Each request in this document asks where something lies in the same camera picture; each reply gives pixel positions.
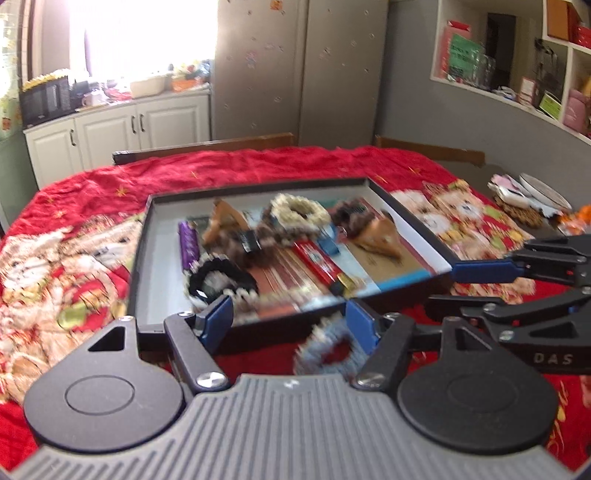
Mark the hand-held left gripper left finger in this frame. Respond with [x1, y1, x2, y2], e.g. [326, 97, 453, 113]
[83, 294, 234, 394]

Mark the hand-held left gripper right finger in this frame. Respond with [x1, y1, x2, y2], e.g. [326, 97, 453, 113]
[345, 298, 498, 394]

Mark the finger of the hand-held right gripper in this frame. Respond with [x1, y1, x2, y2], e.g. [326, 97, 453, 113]
[450, 234, 591, 288]
[424, 290, 591, 333]

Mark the black lace scrunchie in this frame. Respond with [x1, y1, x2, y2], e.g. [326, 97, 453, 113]
[186, 254, 259, 308]

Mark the grey-blue lace scrunchie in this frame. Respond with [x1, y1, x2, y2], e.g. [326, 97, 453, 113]
[294, 318, 368, 377]

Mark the red snack packet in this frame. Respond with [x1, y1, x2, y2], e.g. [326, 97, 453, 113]
[291, 240, 345, 287]

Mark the black shallow box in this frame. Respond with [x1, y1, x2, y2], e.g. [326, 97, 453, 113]
[127, 176, 455, 344]

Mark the gold wrapped candy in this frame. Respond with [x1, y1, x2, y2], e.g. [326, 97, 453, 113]
[329, 273, 365, 296]

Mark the illustrated book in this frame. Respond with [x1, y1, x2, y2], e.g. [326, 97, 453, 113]
[180, 198, 430, 319]

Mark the purple snack packet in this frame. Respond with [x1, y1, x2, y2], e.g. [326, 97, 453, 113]
[178, 220, 201, 273]

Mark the black hair clip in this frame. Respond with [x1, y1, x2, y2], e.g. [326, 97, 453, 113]
[238, 231, 263, 254]

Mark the white crumpled cloth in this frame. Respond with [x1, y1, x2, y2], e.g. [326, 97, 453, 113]
[488, 174, 532, 206]

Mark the beige hair claw clip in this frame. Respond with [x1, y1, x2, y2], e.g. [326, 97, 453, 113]
[353, 215, 402, 259]

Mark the brown fur scrunchie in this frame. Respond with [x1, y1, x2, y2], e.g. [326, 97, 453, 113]
[217, 222, 296, 268]

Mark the orange wrapper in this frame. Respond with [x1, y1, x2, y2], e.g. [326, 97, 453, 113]
[556, 212, 591, 236]

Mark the white plate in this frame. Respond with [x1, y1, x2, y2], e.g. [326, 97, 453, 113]
[518, 173, 573, 210]

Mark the brown hair claw clip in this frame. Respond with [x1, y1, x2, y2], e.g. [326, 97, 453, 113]
[202, 198, 252, 245]

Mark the dark patterned scrunchie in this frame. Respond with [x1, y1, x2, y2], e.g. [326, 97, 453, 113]
[330, 198, 372, 232]

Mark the cream lace scrunchie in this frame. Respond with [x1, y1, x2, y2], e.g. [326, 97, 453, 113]
[269, 194, 332, 234]

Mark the wooden chair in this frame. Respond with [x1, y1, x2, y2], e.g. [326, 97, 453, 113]
[112, 132, 296, 166]
[375, 135, 486, 168]

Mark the red printed bear blanket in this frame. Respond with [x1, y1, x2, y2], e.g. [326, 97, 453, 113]
[0, 145, 591, 462]

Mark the green sign card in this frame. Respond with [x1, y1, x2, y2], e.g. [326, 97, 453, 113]
[538, 92, 564, 118]

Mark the small red framed card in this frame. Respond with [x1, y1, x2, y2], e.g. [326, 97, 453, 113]
[517, 76, 539, 107]

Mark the clear glass jar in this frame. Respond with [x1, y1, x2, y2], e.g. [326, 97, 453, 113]
[471, 48, 497, 88]

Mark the white kitchen cabinet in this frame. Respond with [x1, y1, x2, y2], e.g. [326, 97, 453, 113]
[24, 92, 212, 190]

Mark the red and green gift box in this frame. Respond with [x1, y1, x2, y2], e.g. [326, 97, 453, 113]
[438, 19, 483, 83]

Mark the grey refrigerator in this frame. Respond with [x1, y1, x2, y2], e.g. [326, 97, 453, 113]
[210, 0, 391, 148]

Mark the white plastic basin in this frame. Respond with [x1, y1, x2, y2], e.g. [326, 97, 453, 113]
[130, 75, 168, 97]

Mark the orange cardboard box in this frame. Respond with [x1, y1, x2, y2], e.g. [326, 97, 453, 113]
[547, 0, 578, 41]

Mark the black microwave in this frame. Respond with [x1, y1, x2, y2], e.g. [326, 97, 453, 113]
[19, 76, 77, 127]

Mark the yellow flower garland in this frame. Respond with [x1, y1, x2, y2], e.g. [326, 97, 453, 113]
[22, 69, 72, 90]

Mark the white wall shelf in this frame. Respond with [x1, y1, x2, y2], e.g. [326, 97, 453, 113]
[430, 0, 591, 139]

